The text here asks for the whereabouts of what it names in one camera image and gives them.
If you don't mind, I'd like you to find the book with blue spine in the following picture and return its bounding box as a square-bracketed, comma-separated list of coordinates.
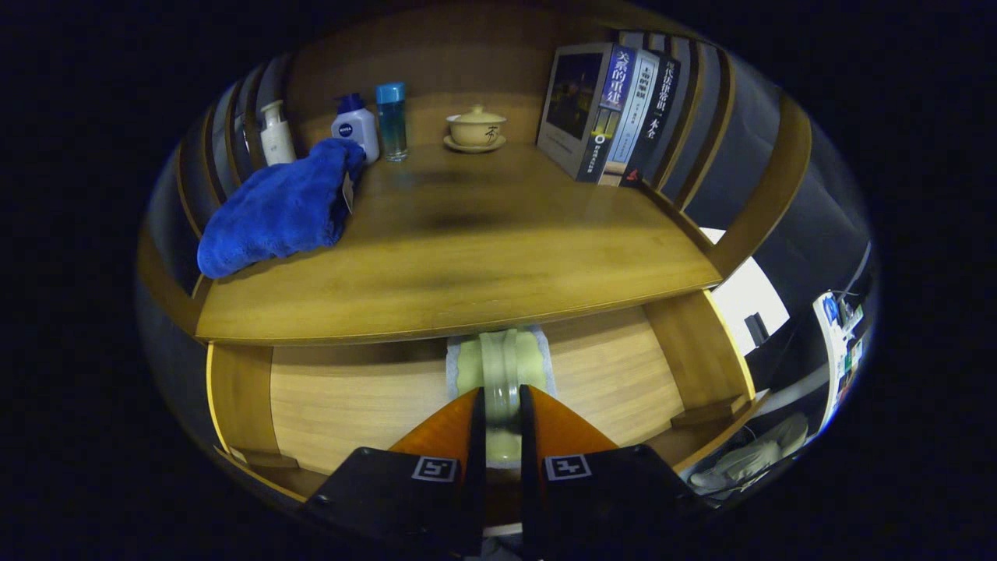
[537, 43, 638, 184]

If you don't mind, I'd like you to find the wooden countertop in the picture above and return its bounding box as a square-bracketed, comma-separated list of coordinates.
[195, 140, 724, 346]

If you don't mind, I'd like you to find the book with white spine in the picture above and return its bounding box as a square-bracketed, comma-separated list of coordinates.
[600, 48, 661, 186]

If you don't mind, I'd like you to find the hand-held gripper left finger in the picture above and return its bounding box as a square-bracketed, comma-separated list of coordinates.
[300, 387, 488, 558]

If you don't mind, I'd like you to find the book with black spine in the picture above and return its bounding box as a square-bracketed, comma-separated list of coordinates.
[621, 53, 682, 188]

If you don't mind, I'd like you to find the blue towel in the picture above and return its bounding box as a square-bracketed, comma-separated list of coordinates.
[196, 138, 367, 280]

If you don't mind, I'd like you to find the white bottle with blue cap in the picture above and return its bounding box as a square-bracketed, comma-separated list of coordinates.
[331, 93, 380, 164]

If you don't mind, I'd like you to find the white pump bottle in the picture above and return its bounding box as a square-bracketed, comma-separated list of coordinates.
[259, 100, 297, 166]

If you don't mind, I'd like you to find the white side shelf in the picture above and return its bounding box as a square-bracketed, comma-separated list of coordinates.
[814, 292, 865, 422]

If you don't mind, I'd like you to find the pale grey shoe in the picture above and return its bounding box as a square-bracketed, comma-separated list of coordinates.
[689, 413, 811, 496]

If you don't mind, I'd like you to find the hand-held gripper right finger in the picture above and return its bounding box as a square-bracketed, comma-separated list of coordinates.
[520, 384, 713, 560]

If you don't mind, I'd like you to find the clear teal bottle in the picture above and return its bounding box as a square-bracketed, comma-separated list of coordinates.
[375, 82, 408, 163]

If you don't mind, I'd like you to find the pale green sponge brush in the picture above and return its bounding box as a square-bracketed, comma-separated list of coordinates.
[446, 327, 558, 468]

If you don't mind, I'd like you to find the wooden cabinet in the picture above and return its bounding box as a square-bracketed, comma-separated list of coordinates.
[136, 4, 815, 507]

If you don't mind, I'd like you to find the beige lidded teacup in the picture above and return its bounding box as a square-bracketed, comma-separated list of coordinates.
[443, 106, 508, 153]

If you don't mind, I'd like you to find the wooden drawer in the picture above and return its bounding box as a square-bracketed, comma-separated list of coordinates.
[204, 290, 772, 531]

